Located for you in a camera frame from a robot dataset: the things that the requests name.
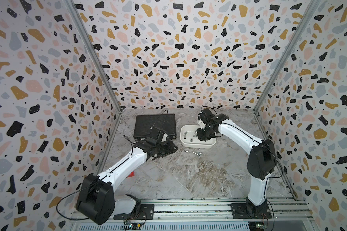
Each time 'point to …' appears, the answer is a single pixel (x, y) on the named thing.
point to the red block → (132, 174)
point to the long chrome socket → (195, 153)
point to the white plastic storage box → (189, 138)
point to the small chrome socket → (200, 153)
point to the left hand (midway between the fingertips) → (177, 148)
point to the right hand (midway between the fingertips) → (199, 137)
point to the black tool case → (143, 123)
